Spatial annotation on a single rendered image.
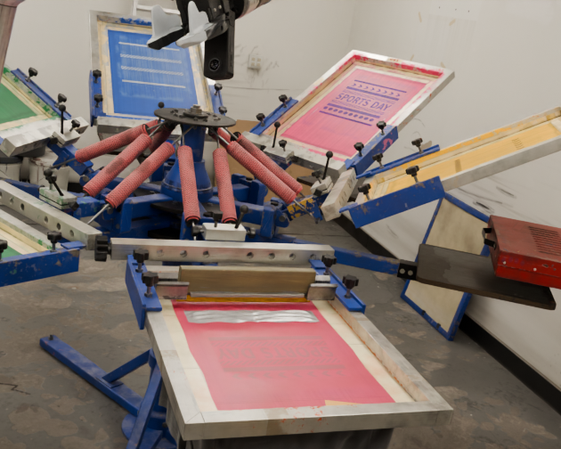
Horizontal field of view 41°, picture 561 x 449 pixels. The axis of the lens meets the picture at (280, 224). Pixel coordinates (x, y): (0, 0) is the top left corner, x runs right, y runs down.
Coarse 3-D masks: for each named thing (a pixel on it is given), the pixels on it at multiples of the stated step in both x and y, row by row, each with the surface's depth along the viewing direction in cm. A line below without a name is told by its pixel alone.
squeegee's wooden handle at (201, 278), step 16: (192, 272) 194; (208, 272) 195; (224, 272) 197; (240, 272) 198; (256, 272) 200; (272, 272) 202; (288, 272) 203; (304, 272) 205; (192, 288) 196; (208, 288) 197; (224, 288) 198; (240, 288) 200; (256, 288) 202; (272, 288) 203; (288, 288) 205; (304, 288) 206
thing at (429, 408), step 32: (160, 320) 178; (352, 320) 198; (160, 352) 163; (384, 352) 180; (416, 384) 166; (192, 416) 141; (224, 416) 142; (256, 416) 144; (288, 416) 146; (320, 416) 148; (352, 416) 150; (384, 416) 153; (416, 416) 156; (448, 416) 158
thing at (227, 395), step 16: (176, 304) 197; (192, 304) 198; (208, 304) 200; (224, 304) 201; (240, 304) 203; (192, 336) 180; (192, 352) 172; (208, 352) 174; (208, 368) 166; (208, 384) 160; (224, 384) 161; (240, 384) 162; (256, 384) 163; (272, 384) 164; (288, 384) 165; (224, 400) 155; (240, 400) 156; (256, 400) 156; (272, 400) 157; (288, 400) 158; (304, 400) 159
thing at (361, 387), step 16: (256, 304) 204; (272, 304) 206; (288, 304) 208; (304, 304) 209; (320, 320) 200; (336, 336) 192; (336, 352) 184; (352, 352) 185; (352, 368) 177; (304, 384) 166; (320, 384) 167; (336, 384) 168; (352, 384) 169; (368, 384) 170; (320, 400) 160; (336, 400) 161; (352, 400) 162; (368, 400) 163; (384, 400) 164
